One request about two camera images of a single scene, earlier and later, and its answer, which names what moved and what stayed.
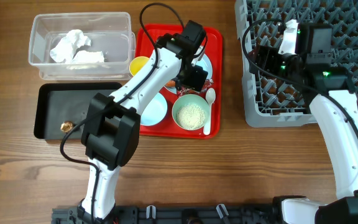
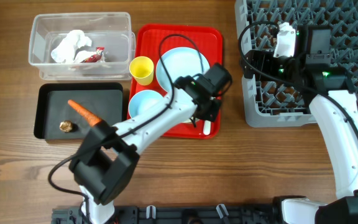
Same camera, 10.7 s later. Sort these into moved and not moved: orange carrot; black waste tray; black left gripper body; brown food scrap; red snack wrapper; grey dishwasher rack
Moved: orange carrot; black left gripper body; red snack wrapper
Not moved: black waste tray; brown food scrap; grey dishwasher rack
